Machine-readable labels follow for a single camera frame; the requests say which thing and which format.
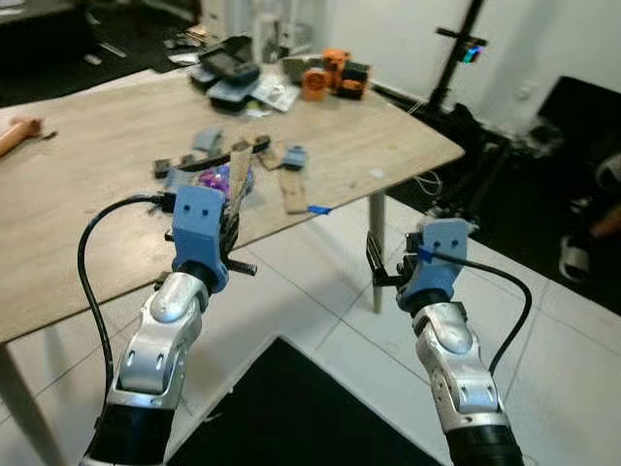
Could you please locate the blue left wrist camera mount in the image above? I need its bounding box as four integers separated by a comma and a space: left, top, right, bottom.
170, 184, 232, 293

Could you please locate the orange and black device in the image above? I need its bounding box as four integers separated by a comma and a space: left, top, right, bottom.
300, 49, 372, 103

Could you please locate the wooden hammer handle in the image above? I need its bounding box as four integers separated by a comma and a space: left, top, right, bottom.
0, 116, 57, 158

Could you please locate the black handheld controller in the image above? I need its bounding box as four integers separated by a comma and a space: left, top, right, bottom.
188, 47, 263, 110

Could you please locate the black chair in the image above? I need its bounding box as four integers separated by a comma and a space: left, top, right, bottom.
532, 74, 621, 314

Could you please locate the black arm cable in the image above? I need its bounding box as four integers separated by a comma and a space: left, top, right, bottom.
77, 192, 178, 394
419, 248, 534, 378

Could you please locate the purple shiny wrapper trash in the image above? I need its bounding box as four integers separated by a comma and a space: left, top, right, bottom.
197, 163, 255, 203

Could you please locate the white printed paper sheet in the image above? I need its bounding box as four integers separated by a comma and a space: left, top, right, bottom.
248, 76, 300, 116

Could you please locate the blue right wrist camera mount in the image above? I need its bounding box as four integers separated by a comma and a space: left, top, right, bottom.
398, 217, 473, 304

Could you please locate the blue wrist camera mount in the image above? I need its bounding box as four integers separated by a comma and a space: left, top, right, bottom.
398, 217, 473, 304
170, 184, 232, 293

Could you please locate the light wooden table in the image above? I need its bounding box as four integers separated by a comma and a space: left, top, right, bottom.
0, 60, 466, 466

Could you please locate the black tripod stand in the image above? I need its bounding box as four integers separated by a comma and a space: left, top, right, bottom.
425, 0, 491, 122

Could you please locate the grey-blue plastic part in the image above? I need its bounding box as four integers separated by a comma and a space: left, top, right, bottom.
192, 127, 225, 153
280, 145, 311, 169

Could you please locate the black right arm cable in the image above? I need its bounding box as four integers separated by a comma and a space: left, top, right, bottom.
419, 248, 534, 378

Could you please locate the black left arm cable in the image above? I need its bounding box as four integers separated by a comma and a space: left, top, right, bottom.
77, 192, 178, 394

